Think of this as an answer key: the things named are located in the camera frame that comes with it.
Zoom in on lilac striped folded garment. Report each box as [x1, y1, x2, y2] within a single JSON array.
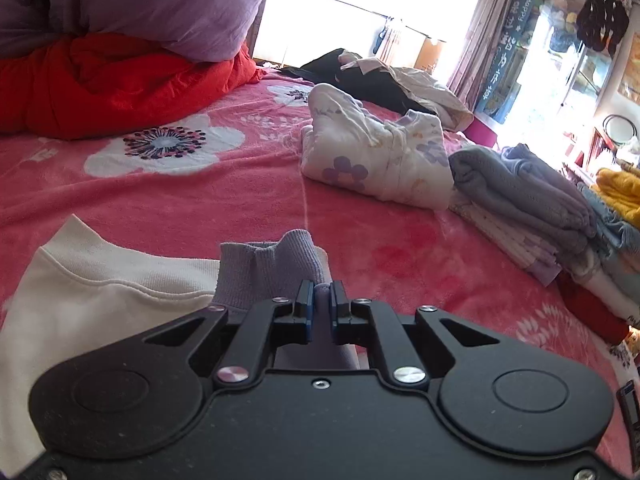
[[447, 192, 571, 288]]

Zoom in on black hanging gloves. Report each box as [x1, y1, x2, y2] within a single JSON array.
[[575, 0, 631, 58]]

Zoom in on round black-rimmed mirror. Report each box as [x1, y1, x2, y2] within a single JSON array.
[[601, 113, 640, 147]]

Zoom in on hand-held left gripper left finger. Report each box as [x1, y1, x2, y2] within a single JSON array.
[[142, 280, 317, 387]]

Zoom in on white floral folded pajama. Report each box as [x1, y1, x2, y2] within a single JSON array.
[[300, 82, 456, 211]]

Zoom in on white folded garment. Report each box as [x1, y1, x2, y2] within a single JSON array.
[[575, 255, 640, 323]]

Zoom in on pale lilac curtain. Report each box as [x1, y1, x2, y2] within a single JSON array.
[[445, 0, 523, 106]]

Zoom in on brown cardboard box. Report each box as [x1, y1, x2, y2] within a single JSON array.
[[414, 37, 447, 73]]

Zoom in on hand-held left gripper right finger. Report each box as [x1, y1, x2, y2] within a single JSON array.
[[327, 280, 501, 390]]

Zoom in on cream and lilac sweatshirt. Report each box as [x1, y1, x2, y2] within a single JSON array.
[[0, 214, 361, 478]]

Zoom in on purple duvet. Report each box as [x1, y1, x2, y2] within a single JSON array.
[[0, 0, 276, 63]]

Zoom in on pink floral blanket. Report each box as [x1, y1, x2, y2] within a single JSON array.
[[0, 67, 640, 478]]

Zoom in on orange wall poster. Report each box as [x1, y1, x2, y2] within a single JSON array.
[[617, 32, 640, 106]]

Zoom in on red quilt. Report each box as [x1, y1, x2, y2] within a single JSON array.
[[0, 32, 268, 141]]

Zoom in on black handheld device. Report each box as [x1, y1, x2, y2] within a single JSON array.
[[616, 380, 640, 443]]

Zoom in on dark blue hanging banner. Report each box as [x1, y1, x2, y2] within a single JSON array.
[[475, 0, 543, 123]]

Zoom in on glass door cabinet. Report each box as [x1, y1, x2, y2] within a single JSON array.
[[505, 0, 616, 136]]

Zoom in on cream crumpled garment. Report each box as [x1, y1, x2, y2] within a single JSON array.
[[337, 49, 475, 132]]

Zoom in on grey knitted folded garment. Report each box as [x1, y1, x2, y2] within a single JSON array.
[[448, 144, 601, 256]]

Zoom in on red folded garment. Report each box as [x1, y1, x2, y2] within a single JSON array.
[[556, 271, 631, 345]]

